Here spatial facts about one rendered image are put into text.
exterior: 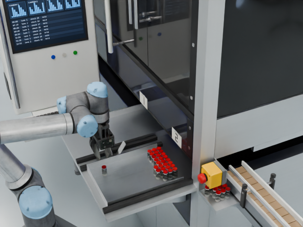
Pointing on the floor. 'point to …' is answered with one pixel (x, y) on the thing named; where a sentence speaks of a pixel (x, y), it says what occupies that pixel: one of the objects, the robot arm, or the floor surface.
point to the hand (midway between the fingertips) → (102, 155)
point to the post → (206, 99)
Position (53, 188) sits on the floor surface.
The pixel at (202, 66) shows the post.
